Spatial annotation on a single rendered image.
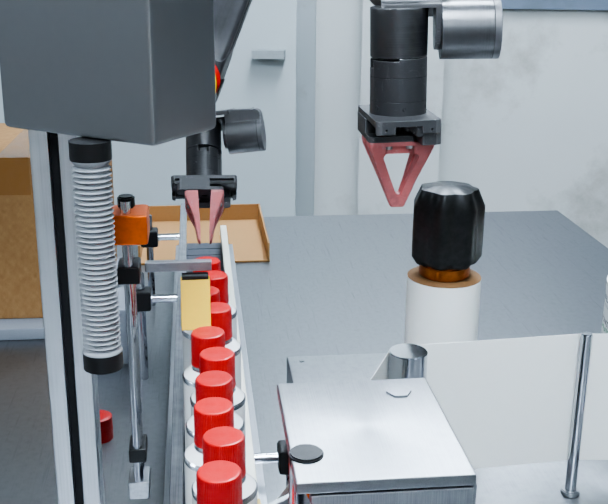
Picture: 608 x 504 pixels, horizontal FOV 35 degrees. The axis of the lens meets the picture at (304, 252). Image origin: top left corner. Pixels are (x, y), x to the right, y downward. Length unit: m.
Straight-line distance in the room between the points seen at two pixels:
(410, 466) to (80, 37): 0.45
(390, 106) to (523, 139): 2.86
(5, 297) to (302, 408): 1.03
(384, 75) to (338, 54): 2.77
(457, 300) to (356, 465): 0.55
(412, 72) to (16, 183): 0.80
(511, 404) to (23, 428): 0.65
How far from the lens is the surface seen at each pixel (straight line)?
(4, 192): 1.60
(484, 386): 1.02
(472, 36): 0.96
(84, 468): 1.08
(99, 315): 0.88
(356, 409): 0.67
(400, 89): 0.96
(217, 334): 0.94
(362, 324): 1.64
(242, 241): 2.06
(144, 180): 3.88
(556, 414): 1.07
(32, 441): 1.32
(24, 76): 0.89
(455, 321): 1.15
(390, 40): 0.96
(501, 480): 1.12
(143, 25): 0.80
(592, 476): 1.16
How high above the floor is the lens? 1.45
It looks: 18 degrees down
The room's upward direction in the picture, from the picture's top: 1 degrees clockwise
